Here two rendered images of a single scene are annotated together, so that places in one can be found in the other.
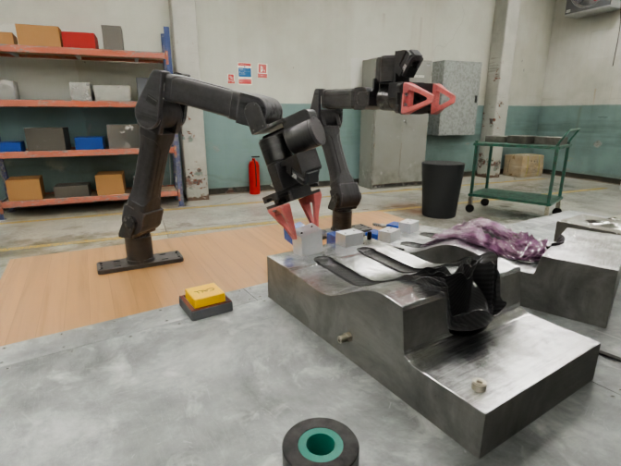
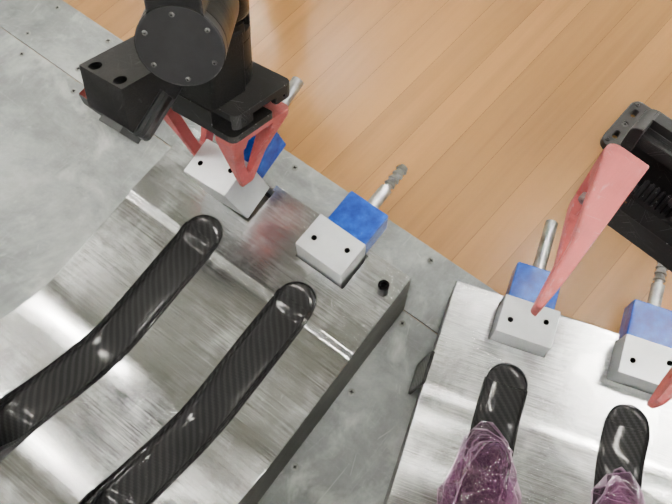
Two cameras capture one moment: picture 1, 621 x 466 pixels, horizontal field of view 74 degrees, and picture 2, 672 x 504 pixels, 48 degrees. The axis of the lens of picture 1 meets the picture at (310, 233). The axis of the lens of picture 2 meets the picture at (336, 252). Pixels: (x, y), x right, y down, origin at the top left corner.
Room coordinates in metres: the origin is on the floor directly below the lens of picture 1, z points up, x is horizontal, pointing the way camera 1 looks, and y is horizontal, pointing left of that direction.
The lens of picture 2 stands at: (0.79, -0.32, 1.52)
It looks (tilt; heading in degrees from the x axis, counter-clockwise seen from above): 68 degrees down; 72
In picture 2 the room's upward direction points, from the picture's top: 2 degrees counter-clockwise
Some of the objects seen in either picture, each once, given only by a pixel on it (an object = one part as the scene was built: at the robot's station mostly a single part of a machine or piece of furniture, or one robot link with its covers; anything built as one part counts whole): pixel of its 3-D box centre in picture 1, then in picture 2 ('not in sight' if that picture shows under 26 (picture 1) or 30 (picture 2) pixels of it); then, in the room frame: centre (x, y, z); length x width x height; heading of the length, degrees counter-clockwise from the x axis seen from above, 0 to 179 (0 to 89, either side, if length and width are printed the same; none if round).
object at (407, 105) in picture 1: (422, 98); (620, 257); (0.96, -0.25, 1.20); 0.09 x 0.07 x 0.07; 28
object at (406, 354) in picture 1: (403, 295); (118, 420); (0.65, -0.16, 0.87); 0.50 x 0.26 x 0.14; 33
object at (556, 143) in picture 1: (519, 172); not in sight; (4.83, -2.44, 0.50); 0.98 x 0.55 x 1.01; 48
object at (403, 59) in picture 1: (409, 73); not in sight; (1.03, -0.23, 1.25); 0.07 x 0.06 x 0.11; 118
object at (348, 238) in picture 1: (336, 238); (362, 217); (0.91, -0.06, 0.89); 0.13 x 0.05 x 0.05; 33
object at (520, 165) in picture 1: (523, 165); not in sight; (8.09, -4.13, 0.20); 0.63 x 0.44 x 0.40; 113
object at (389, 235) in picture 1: (372, 236); (534, 282); (1.04, -0.16, 0.86); 0.13 x 0.05 x 0.05; 50
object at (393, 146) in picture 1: (395, 125); not in sight; (6.87, -1.36, 0.98); 1.00 x 0.47 x 1.95; 113
